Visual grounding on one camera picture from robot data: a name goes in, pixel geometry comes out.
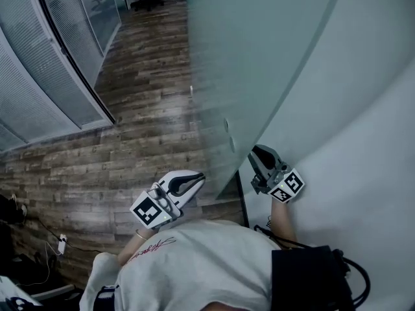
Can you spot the black skirting board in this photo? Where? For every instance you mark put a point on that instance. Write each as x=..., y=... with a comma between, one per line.
x=243, y=202

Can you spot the interior glass partition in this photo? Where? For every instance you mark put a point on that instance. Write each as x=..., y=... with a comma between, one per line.
x=74, y=21

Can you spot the person's left forearm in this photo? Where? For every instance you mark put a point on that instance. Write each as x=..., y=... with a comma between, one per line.
x=133, y=248

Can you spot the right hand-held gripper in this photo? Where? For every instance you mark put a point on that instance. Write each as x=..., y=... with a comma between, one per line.
x=287, y=185

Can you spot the grey metal bar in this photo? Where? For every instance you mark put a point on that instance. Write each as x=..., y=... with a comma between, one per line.
x=53, y=292

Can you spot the round blind control knob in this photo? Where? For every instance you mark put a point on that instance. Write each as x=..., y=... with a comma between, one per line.
x=62, y=49

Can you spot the narrow glass panel with blinds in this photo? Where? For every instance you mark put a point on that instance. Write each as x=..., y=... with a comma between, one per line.
x=39, y=53

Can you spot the white partition frame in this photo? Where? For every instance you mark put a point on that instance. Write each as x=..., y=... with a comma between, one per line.
x=69, y=73

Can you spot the white power strip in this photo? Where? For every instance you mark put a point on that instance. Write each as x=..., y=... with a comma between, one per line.
x=62, y=243

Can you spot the white desk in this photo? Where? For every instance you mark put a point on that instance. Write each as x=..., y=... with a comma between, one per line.
x=9, y=290

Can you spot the frosted glass door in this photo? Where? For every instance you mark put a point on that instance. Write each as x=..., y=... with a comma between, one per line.
x=243, y=60

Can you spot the wide glass panel with blinds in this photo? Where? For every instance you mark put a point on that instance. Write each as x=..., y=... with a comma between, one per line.
x=19, y=109
x=8, y=139

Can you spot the light grey shirt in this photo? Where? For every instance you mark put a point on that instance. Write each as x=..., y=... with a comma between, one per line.
x=194, y=271

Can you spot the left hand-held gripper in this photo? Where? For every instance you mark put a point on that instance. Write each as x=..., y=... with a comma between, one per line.
x=149, y=211

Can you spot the person's right forearm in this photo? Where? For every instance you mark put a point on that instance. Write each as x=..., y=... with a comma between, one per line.
x=280, y=219

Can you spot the black chest pouch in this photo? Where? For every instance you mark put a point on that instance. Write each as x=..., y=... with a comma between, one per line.
x=304, y=277

